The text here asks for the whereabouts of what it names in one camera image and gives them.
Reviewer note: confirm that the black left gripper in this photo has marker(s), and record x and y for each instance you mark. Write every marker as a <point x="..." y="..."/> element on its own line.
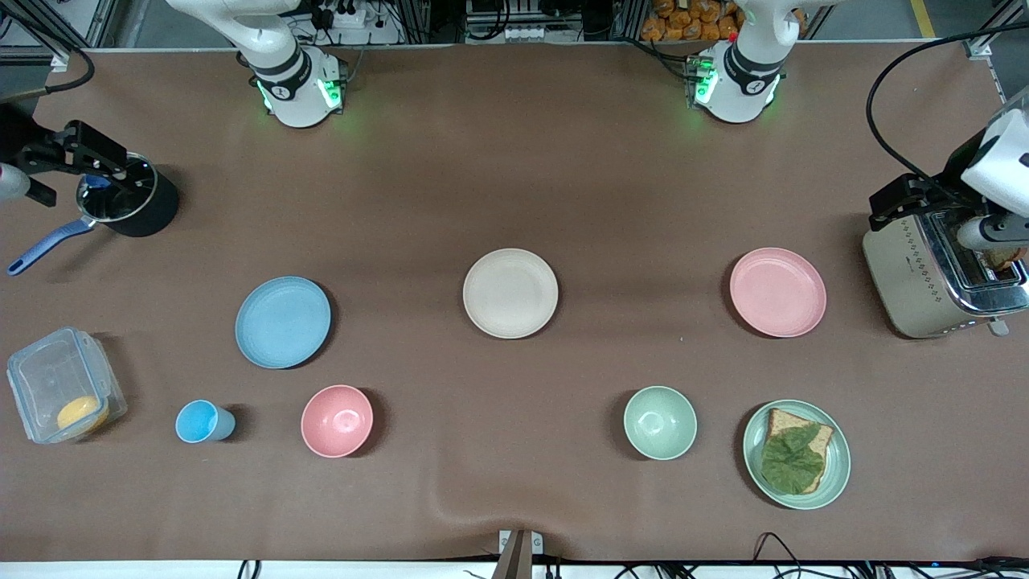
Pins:
<point x="957" y="171"/>

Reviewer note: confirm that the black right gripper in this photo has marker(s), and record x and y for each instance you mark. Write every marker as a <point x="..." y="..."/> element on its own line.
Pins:
<point x="14" y="130"/>

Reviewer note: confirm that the light blue plate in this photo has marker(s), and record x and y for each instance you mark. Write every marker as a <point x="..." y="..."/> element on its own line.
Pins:
<point x="283" y="322"/>

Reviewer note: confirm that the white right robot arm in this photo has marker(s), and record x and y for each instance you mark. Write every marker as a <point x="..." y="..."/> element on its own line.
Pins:
<point x="281" y="56"/>

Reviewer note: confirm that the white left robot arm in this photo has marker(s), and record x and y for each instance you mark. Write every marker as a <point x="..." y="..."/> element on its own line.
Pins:
<point x="744" y="72"/>

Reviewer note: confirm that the silver metal toaster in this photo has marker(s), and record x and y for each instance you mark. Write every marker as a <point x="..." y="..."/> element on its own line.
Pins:
<point x="916" y="281"/>

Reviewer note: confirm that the toast slice in toaster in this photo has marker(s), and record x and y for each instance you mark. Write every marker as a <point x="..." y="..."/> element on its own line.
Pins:
<point x="1006" y="257"/>

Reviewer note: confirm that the pink plate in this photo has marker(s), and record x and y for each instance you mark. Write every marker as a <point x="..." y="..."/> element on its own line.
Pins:
<point x="777" y="292"/>

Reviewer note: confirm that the clear plastic food container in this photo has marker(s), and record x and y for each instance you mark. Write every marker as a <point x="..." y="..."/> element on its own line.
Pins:
<point x="48" y="378"/>

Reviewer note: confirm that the brown bread slice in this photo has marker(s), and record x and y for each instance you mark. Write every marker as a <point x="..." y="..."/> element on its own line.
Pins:
<point x="816" y="434"/>

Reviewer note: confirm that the yellow orange round food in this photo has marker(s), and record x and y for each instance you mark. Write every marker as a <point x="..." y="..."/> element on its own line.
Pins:
<point x="82" y="414"/>

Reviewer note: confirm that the mint green plate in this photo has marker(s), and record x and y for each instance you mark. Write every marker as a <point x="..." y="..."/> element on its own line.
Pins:
<point x="836" y="466"/>

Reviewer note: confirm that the green lettuce leaf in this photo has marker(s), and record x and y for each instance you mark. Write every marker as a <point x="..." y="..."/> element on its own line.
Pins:
<point x="792" y="462"/>

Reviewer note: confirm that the bag of orange buns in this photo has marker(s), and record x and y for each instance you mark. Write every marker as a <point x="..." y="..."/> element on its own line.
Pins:
<point x="691" y="20"/>

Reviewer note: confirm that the white power strip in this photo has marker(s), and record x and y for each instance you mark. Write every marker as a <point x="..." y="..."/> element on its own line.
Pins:
<point x="344" y="16"/>

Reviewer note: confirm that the light blue cup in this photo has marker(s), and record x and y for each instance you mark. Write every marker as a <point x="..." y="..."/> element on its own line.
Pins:
<point x="201" y="421"/>

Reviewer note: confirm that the mint green bowl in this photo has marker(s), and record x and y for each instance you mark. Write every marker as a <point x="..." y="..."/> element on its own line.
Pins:
<point x="660" y="422"/>

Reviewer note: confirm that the pink bowl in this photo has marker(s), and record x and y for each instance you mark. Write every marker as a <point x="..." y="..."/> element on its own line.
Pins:
<point x="337" y="420"/>

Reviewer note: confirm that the brown table cloth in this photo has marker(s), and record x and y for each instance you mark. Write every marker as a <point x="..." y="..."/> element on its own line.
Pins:
<point x="514" y="177"/>

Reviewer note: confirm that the beige plate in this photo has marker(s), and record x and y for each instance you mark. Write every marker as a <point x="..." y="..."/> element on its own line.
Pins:
<point x="510" y="293"/>

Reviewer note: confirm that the metal table clamp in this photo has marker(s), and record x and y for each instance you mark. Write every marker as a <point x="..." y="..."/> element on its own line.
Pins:
<point x="519" y="553"/>

